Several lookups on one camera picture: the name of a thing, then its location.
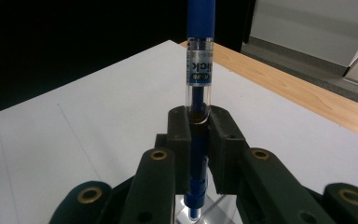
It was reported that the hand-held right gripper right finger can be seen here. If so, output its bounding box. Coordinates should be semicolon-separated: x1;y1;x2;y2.
207;105;337;224

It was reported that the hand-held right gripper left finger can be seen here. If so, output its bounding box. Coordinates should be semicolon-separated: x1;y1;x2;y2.
126;105;193;224

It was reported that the clear acrylic organizer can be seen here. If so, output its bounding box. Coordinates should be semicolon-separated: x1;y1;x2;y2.
173;175;241;224

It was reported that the blue pen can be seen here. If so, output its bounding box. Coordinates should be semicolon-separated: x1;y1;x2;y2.
182;0;217;223

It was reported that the wooden table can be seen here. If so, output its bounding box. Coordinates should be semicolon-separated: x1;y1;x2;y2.
179;39;358;145

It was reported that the grey cabinet panel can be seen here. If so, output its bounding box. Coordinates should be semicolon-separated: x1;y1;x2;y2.
249;0;358;68

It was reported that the black curtain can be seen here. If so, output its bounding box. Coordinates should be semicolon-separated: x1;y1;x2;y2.
0;0;257;119

